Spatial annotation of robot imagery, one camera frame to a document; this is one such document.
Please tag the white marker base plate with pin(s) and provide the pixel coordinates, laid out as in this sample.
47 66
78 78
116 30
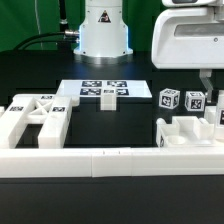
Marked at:
95 88

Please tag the white chair seat part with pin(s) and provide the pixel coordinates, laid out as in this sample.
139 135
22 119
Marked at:
184 131

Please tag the black pole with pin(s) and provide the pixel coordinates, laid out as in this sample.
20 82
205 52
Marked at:
63 18

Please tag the white fence wall front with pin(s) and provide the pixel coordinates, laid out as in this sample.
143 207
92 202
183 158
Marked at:
27 163

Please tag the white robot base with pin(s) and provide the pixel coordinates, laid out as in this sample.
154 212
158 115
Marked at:
103 35

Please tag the white chair back frame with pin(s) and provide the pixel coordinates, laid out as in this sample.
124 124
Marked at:
52 112

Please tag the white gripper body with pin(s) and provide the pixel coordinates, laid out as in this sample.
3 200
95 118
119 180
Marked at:
189 34

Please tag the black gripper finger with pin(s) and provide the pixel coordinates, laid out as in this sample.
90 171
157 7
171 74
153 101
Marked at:
205 75

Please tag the small white part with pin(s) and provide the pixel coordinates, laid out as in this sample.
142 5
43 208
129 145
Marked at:
108 102

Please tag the white fence wall right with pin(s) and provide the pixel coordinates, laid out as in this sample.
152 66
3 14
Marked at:
210 114

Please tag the white fence wall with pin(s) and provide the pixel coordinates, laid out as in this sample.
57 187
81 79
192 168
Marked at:
27 163
210 114

